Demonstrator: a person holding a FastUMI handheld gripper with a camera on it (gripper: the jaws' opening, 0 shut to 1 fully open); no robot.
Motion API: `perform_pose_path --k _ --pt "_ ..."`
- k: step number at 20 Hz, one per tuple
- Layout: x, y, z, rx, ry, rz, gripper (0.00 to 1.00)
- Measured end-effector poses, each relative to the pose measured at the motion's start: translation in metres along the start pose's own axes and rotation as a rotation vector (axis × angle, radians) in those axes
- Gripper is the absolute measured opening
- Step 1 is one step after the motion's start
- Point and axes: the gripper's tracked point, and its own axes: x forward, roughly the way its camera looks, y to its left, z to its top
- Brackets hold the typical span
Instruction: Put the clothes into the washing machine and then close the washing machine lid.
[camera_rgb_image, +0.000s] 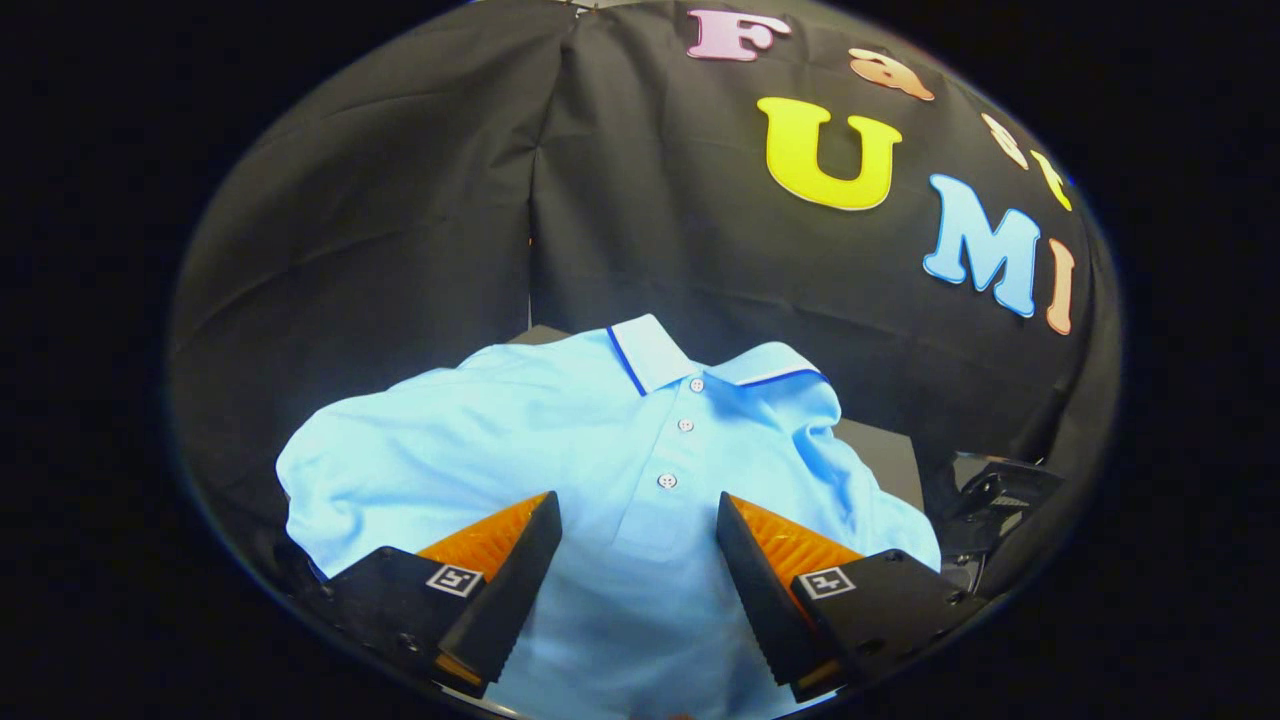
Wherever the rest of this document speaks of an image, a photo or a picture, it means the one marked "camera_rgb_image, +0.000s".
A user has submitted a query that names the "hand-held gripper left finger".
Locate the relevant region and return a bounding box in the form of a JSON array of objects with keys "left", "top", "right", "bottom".
[{"left": 320, "top": 490, "right": 564, "bottom": 699}]

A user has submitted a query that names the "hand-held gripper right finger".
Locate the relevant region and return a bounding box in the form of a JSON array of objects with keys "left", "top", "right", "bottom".
[{"left": 715, "top": 491, "right": 993, "bottom": 703}]

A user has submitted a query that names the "light blue polo shirt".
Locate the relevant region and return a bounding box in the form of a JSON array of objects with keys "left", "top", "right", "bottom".
[{"left": 275, "top": 314, "right": 943, "bottom": 720}]

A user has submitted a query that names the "dark washing machine lid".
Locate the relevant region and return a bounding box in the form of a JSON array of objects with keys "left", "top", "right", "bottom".
[{"left": 925, "top": 452, "right": 1066, "bottom": 601}]

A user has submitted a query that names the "grey cabinet with dark top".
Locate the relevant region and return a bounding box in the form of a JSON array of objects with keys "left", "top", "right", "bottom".
[{"left": 505, "top": 323, "right": 926, "bottom": 513}]

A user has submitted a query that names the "black backdrop cloth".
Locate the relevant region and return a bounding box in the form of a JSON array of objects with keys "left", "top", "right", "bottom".
[{"left": 168, "top": 0, "right": 1123, "bottom": 601}]

